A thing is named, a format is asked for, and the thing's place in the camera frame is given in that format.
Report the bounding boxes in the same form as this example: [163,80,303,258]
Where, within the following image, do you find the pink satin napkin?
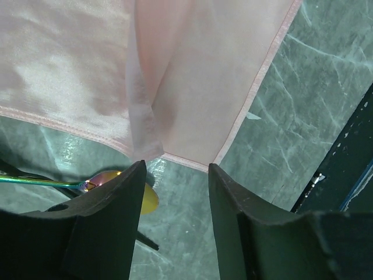
[1,1,301,171]

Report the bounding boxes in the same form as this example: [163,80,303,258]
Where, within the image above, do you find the black utensil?
[0,159,160,251]

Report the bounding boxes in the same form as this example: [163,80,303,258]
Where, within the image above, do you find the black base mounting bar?
[291,87,372,214]

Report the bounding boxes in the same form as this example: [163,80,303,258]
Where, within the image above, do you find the iridescent metal spoon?
[1,170,159,215]

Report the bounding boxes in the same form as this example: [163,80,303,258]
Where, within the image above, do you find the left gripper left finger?
[1,161,147,279]

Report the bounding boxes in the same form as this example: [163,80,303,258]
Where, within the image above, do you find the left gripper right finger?
[208,164,372,279]

